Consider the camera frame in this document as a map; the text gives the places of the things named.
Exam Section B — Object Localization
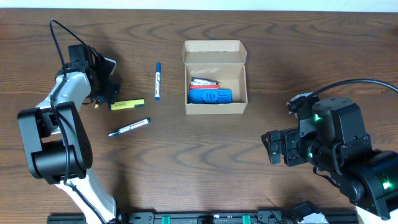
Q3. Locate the yellow highlighter pen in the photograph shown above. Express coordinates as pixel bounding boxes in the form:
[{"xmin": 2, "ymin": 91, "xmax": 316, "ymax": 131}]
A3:
[{"xmin": 109, "ymin": 99, "xmax": 145, "ymax": 111}]

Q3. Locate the black whiteboard marker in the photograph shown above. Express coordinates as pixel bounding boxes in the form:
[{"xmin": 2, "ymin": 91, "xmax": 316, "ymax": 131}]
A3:
[{"xmin": 108, "ymin": 118, "xmax": 151, "ymax": 138}]

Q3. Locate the blue plastic staple remover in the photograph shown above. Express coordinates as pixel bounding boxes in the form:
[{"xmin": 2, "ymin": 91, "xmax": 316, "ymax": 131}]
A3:
[{"xmin": 188, "ymin": 89, "xmax": 233, "ymax": 104}]

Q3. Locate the brown cardboard box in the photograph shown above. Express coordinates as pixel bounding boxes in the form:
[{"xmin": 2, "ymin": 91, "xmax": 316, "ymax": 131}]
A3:
[{"xmin": 182, "ymin": 40, "xmax": 248, "ymax": 114}]

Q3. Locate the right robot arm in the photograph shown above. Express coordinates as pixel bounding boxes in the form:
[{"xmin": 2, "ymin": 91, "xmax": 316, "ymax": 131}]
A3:
[{"xmin": 261, "ymin": 96, "xmax": 397, "ymax": 221}]

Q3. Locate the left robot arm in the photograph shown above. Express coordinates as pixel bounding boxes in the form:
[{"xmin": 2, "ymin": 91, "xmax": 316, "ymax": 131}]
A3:
[{"xmin": 17, "ymin": 44, "xmax": 128, "ymax": 223}]

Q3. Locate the blue whiteboard marker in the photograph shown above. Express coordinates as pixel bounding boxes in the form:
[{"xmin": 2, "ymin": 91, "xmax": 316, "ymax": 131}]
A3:
[{"xmin": 154, "ymin": 62, "xmax": 161, "ymax": 101}]

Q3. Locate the black right camera cable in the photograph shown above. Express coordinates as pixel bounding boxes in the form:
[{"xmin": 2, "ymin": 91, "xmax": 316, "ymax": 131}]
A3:
[{"xmin": 289, "ymin": 78, "xmax": 398, "ymax": 110}]

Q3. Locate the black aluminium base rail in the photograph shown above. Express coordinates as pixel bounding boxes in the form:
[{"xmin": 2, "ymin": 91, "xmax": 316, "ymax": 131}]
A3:
[{"xmin": 47, "ymin": 200, "xmax": 360, "ymax": 224}]

